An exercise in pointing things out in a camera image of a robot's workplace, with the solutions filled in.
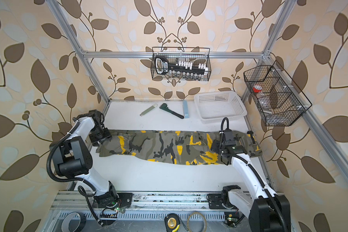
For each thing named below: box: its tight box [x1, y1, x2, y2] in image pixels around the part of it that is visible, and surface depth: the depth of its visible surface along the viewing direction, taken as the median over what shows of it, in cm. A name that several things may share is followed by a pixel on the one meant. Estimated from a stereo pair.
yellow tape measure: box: [164, 213, 181, 232], surface depth 68 cm
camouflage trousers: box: [96, 129, 264, 165], surface depth 95 cm
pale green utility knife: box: [139, 103, 159, 117], surface depth 118 cm
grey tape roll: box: [60, 211, 87, 232], surface depth 68 cm
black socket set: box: [154, 55, 209, 79], surface depth 86 cm
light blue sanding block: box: [182, 100, 189, 119], surface depth 111 cm
